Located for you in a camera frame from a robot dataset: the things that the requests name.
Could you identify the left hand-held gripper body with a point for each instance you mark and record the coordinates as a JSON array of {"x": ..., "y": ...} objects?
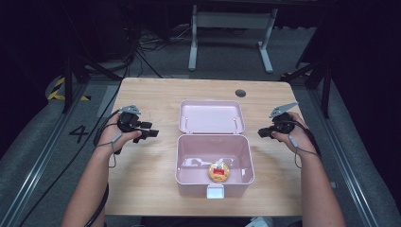
[{"x": 127, "y": 121}]

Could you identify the round orange snack pack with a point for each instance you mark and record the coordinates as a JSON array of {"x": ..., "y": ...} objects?
[{"x": 218, "y": 172}]

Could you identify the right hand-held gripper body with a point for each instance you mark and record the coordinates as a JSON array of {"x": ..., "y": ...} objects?
[{"x": 282, "y": 123}]

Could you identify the grey metal floor rail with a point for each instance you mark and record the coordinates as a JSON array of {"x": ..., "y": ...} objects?
[
  {"x": 34, "y": 167},
  {"x": 353, "y": 176}
]

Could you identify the pink plastic lidded box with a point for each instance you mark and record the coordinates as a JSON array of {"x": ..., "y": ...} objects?
[{"x": 214, "y": 142}]

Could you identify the white metal stand frame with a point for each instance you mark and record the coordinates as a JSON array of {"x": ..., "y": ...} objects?
[{"x": 231, "y": 20}]

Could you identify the person's left hand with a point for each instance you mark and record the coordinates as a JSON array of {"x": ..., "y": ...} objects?
[{"x": 110, "y": 134}]

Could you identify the person's right hand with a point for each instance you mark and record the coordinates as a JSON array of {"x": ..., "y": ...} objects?
[{"x": 296, "y": 138}]

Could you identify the black tripod stand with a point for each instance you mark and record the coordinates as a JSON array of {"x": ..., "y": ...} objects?
[
  {"x": 67, "y": 85},
  {"x": 321, "y": 78}
]

